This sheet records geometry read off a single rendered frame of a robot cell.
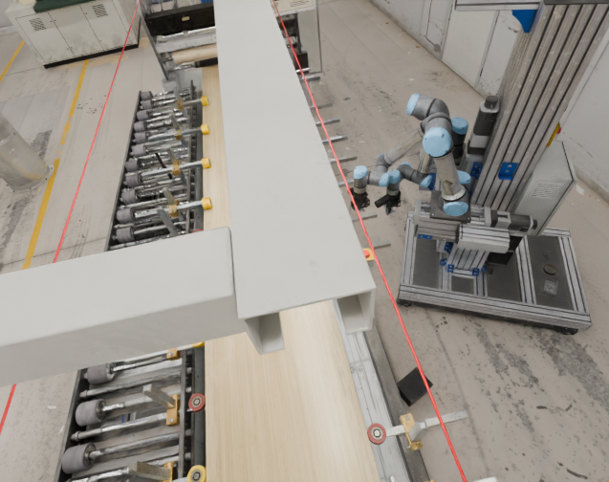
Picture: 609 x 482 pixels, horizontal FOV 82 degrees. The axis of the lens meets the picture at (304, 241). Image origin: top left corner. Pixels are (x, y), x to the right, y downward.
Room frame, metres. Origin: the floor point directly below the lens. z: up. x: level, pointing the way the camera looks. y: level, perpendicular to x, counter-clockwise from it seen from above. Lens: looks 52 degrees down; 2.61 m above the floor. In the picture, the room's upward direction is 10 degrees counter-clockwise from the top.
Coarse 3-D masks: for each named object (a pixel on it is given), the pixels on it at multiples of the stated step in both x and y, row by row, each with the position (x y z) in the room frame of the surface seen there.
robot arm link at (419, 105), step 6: (414, 96) 1.70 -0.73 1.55; (420, 96) 1.69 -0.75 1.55; (426, 96) 1.68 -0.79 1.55; (408, 102) 1.69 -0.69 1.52; (414, 102) 1.67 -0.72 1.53; (420, 102) 1.65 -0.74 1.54; (426, 102) 1.63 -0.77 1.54; (432, 102) 1.61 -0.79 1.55; (408, 108) 1.67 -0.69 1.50; (414, 108) 1.65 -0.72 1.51; (420, 108) 1.63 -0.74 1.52; (426, 108) 1.60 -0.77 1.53; (408, 114) 1.69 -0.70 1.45; (414, 114) 1.65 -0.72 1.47; (420, 114) 1.62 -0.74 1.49; (426, 114) 1.59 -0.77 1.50
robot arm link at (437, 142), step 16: (432, 128) 1.27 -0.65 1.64; (448, 128) 1.27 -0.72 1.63; (432, 144) 1.22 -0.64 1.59; (448, 144) 1.19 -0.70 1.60; (448, 160) 1.21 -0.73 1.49; (448, 176) 1.20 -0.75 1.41; (448, 192) 1.19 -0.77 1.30; (464, 192) 1.18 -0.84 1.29; (448, 208) 1.16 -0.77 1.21; (464, 208) 1.13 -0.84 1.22
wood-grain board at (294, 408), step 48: (240, 336) 0.80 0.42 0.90; (288, 336) 0.76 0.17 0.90; (336, 336) 0.71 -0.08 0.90; (240, 384) 0.55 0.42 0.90; (288, 384) 0.51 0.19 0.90; (336, 384) 0.48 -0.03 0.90; (240, 432) 0.35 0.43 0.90; (288, 432) 0.31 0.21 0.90; (336, 432) 0.28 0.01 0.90; (240, 480) 0.17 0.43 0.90; (288, 480) 0.14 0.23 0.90; (336, 480) 0.11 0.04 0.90
